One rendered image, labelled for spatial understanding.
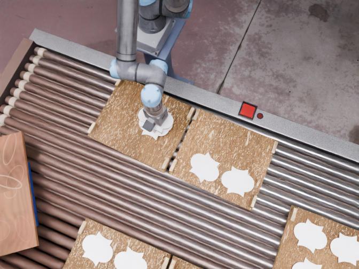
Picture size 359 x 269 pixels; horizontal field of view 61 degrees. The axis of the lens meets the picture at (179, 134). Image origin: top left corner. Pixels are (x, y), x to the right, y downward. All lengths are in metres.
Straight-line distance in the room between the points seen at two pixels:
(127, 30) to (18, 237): 0.93
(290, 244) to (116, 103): 1.02
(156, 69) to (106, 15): 1.84
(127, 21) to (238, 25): 1.82
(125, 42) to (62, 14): 1.97
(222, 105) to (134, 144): 0.47
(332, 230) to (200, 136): 0.70
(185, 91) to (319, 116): 1.42
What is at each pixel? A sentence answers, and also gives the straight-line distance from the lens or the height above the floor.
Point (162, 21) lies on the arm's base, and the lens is 1.65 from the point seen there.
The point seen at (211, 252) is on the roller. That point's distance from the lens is 1.43.
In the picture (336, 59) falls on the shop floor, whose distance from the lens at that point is 2.96.
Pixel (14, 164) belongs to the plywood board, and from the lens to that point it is 1.51.
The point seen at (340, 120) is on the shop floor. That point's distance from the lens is 2.75.
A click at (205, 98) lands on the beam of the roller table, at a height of 0.92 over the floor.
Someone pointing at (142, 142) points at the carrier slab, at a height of 0.94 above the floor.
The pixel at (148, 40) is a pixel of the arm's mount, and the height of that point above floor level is 0.96.
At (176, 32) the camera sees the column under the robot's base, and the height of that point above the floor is 0.87.
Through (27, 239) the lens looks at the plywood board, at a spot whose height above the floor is 1.04.
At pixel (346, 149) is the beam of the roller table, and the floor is 0.91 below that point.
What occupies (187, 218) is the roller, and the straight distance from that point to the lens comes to 1.42.
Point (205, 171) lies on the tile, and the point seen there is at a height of 0.94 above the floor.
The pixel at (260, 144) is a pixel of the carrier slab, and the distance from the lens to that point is 1.49.
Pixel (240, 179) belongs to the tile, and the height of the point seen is 0.94.
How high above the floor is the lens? 2.34
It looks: 75 degrees down
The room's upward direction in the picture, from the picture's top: 4 degrees counter-clockwise
